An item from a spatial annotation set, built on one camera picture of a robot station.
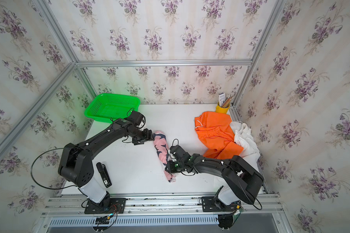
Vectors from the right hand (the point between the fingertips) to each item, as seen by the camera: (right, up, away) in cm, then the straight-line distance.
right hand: (168, 169), depth 83 cm
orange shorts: (+32, +22, +15) cm, 42 cm away
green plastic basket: (-52, +39, +35) cm, 74 cm away
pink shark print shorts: (-4, +12, +6) cm, 14 cm away
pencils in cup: (+41, +42, +22) cm, 62 cm away
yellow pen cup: (+38, +37, +22) cm, 57 cm away
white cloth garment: (+48, +17, +7) cm, 52 cm away
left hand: (-10, +16, +2) cm, 19 cm away
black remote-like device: (-35, -3, -3) cm, 35 cm away
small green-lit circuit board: (-32, -21, -12) cm, 40 cm away
